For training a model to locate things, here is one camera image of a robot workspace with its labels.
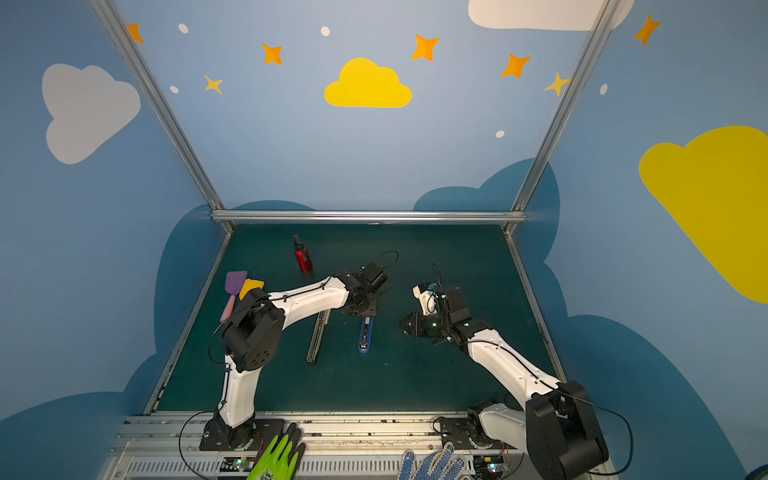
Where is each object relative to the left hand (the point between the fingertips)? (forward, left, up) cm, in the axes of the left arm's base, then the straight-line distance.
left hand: (372, 310), depth 94 cm
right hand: (-7, -10, +8) cm, 15 cm away
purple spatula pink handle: (+10, +49, -1) cm, 50 cm away
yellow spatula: (+10, +43, -1) cm, 44 cm away
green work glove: (-39, +20, -1) cm, 44 cm away
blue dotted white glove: (-40, -17, -2) cm, 44 cm away
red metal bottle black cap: (+16, +24, +8) cm, 30 cm away
